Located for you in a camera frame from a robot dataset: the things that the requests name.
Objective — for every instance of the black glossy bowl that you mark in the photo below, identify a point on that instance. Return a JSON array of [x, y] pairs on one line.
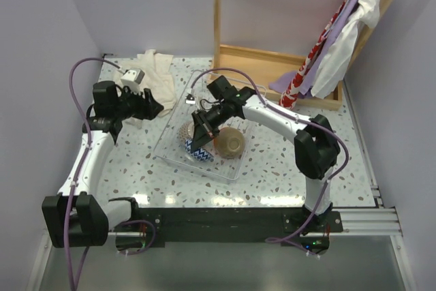
[[230, 143]]

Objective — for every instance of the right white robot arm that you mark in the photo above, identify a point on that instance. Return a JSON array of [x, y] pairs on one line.
[[315, 147]]

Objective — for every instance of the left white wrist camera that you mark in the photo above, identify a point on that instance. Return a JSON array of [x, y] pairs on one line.
[[132, 79]]

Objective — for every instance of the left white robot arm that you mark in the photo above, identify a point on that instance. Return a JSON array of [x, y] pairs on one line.
[[73, 216]]

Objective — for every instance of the lilac cloth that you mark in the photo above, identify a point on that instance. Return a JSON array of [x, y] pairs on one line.
[[319, 51]]

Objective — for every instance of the wooden tray stand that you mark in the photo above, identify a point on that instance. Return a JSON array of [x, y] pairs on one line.
[[263, 65]]

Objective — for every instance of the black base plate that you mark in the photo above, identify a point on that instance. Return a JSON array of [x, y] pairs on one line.
[[286, 226]]

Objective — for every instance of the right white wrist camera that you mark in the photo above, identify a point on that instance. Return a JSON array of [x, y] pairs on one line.
[[190, 99]]

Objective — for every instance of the brown patterned bowl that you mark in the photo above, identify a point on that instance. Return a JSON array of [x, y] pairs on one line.
[[186, 132]]

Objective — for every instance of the aluminium rail frame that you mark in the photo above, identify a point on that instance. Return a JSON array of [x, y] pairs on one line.
[[368, 255]]

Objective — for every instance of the blue white patterned bowl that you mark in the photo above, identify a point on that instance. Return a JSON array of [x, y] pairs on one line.
[[200, 154]]

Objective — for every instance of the white wire dish rack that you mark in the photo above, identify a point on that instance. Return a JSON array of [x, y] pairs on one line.
[[168, 147]]

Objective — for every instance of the red white patterned cloth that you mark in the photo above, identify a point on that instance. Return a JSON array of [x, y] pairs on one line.
[[295, 83]]

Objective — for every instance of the white hanging cloth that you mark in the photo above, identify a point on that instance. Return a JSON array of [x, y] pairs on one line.
[[334, 64]]

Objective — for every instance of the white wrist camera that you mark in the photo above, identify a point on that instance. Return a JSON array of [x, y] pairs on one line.
[[190, 99], [132, 79]]

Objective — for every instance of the cream crumpled cloth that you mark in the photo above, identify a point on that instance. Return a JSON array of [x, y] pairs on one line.
[[158, 78]]

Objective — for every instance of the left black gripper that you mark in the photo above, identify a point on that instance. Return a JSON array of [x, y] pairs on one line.
[[137, 103]]

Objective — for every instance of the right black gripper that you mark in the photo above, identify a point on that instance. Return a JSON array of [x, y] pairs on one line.
[[202, 136]]

